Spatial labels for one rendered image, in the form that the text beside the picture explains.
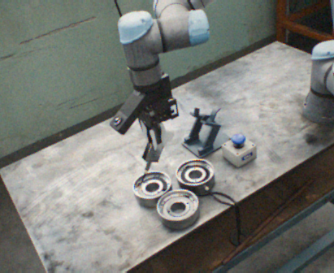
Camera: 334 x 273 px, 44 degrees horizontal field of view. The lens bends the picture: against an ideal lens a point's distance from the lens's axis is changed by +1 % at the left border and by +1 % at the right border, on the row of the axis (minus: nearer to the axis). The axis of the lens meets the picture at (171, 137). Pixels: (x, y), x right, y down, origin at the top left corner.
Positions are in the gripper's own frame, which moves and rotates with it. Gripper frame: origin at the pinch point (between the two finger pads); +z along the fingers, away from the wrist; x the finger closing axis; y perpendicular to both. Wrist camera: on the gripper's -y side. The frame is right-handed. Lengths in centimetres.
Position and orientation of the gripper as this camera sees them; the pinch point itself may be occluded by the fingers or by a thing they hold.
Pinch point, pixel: (153, 149)
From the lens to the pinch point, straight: 109.4
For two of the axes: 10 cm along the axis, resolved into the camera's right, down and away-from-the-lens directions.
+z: 1.5, 7.9, 6.0
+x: -5.5, -4.4, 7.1
